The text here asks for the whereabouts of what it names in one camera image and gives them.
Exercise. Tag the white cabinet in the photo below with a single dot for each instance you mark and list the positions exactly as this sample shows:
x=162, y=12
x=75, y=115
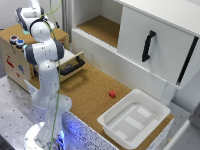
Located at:
x=100, y=56

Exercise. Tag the wooden drawer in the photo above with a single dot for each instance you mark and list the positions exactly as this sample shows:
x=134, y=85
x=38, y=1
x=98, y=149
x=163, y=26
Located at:
x=70, y=56

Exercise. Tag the wooden drawer box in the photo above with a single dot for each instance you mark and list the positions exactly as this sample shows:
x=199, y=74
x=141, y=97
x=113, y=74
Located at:
x=13, y=60

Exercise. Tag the blue button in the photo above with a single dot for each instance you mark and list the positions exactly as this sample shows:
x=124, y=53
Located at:
x=20, y=42

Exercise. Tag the white sliding door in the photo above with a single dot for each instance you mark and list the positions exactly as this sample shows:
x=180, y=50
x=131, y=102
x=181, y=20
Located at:
x=166, y=56

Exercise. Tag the green button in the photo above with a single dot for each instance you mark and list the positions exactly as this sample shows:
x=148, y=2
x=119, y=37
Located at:
x=24, y=47

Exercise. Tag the pink block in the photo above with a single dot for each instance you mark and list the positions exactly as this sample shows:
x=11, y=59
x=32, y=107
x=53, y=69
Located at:
x=112, y=94

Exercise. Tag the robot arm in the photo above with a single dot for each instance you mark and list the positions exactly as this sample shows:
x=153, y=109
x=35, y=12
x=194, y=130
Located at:
x=46, y=76

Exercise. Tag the white plastic box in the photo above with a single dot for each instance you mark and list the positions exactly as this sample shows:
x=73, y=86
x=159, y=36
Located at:
x=133, y=120

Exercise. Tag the red button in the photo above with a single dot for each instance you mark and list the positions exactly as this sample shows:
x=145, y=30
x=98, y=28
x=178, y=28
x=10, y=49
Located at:
x=14, y=38

